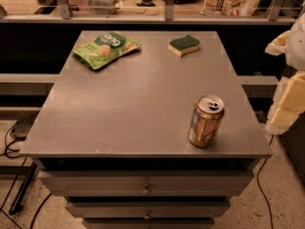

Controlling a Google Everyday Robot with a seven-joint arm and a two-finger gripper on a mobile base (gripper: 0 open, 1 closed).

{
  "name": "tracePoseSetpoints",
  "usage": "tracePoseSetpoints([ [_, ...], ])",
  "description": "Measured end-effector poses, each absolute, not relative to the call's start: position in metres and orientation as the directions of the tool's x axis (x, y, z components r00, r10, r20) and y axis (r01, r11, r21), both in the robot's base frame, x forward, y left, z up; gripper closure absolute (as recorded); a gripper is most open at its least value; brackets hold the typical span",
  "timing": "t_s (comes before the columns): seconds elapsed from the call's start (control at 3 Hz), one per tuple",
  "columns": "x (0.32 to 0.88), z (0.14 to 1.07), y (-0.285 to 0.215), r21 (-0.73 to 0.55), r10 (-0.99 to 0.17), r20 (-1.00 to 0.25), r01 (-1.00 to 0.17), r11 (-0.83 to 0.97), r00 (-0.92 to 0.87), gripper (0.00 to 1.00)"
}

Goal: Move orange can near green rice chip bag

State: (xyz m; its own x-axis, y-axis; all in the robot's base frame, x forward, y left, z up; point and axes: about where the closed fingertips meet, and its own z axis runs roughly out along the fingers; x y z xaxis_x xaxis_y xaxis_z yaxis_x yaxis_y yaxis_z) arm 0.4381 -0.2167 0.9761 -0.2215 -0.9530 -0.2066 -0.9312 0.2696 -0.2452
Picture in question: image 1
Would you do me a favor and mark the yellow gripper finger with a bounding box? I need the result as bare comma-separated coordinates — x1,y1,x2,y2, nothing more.
265,31,290,55
266,72,305,135

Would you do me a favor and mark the orange soda can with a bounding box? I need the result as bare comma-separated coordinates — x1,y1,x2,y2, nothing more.
188,94,225,147

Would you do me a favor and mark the green rice chip bag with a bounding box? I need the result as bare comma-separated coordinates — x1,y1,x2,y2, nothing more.
73,31,141,71

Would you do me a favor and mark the green yellow sponge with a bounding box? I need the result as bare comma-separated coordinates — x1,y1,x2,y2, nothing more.
169,35,200,57

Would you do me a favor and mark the top grey drawer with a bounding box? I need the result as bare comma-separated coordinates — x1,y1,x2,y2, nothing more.
38,171,254,198

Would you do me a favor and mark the grey drawer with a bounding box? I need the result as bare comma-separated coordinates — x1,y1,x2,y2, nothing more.
66,201,230,219
38,171,254,198
83,219,214,229

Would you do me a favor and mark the bottom grey drawer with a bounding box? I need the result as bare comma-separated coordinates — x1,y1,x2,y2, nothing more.
83,219,214,229

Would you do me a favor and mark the middle grey drawer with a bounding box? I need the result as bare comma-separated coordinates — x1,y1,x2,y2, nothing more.
66,201,230,219

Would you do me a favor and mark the grey power box floor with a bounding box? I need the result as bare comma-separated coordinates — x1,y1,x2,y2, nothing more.
10,113,37,138

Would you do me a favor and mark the black metal stand leg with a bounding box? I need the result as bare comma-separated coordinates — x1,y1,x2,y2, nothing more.
9,162,37,215

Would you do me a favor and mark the black cable right floor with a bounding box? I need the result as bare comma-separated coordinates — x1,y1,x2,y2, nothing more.
255,134,275,229

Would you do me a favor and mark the metal railing frame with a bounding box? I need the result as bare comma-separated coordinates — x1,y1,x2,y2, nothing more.
0,0,305,25

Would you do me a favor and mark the black cables left floor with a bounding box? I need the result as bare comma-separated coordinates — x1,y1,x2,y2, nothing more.
0,112,53,229

